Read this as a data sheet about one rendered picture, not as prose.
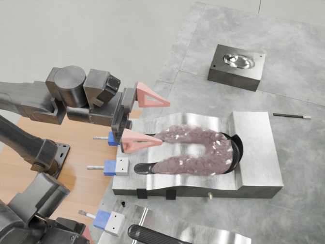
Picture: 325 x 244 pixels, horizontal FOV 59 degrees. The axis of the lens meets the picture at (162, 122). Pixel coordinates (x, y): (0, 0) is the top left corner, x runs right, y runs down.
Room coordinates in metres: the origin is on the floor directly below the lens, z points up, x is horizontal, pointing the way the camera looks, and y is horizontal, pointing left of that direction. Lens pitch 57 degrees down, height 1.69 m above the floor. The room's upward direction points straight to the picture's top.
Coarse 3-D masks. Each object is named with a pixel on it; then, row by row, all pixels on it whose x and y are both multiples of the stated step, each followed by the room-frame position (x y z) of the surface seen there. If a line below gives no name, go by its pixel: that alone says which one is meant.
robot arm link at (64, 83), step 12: (60, 72) 0.37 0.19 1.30; (72, 72) 0.37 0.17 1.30; (84, 72) 0.37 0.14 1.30; (48, 84) 0.35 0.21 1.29; (60, 84) 0.34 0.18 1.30; (72, 84) 0.34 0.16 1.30; (60, 96) 0.34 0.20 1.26; (72, 96) 0.33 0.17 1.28; (84, 96) 0.34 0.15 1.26; (60, 108) 0.35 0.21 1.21; (48, 120) 0.33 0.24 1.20; (60, 120) 0.33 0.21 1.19
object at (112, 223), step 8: (88, 216) 0.21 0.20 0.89; (96, 216) 0.21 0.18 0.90; (104, 216) 0.21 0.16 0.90; (112, 216) 0.21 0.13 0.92; (120, 216) 0.21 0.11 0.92; (96, 224) 0.19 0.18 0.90; (104, 224) 0.19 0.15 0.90; (112, 224) 0.19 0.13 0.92; (120, 224) 0.19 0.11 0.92; (112, 232) 0.17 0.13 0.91
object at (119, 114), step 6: (120, 102) 0.35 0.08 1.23; (120, 108) 0.34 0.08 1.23; (120, 114) 0.32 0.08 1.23; (126, 114) 0.34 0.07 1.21; (114, 120) 0.31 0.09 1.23; (120, 120) 0.31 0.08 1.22; (126, 120) 0.33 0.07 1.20; (108, 126) 0.32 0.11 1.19; (114, 126) 0.29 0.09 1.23; (114, 132) 0.29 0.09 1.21; (114, 138) 0.29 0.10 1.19
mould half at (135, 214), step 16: (128, 208) 0.24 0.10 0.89; (144, 208) 0.24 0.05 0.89; (128, 224) 0.19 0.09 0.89; (144, 224) 0.20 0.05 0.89; (160, 224) 0.20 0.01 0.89; (176, 224) 0.20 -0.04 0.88; (192, 224) 0.19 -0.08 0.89; (112, 240) 0.15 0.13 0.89; (128, 240) 0.15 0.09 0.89; (192, 240) 0.15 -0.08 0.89; (208, 240) 0.15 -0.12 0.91; (224, 240) 0.15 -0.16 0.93; (240, 240) 0.15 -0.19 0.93
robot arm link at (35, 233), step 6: (36, 216) 0.14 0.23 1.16; (42, 216) 0.14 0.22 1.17; (30, 222) 0.13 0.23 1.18; (36, 222) 0.13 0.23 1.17; (42, 222) 0.13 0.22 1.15; (30, 228) 0.12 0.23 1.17; (36, 228) 0.12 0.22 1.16; (42, 228) 0.12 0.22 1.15; (30, 234) 0.11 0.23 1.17; (36, 234) 0.11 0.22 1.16; (42, 234) 0.11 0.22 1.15; (24, 240) 0.10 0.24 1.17; (30, 240) 0.10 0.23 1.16; (36, 240) 0.10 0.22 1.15
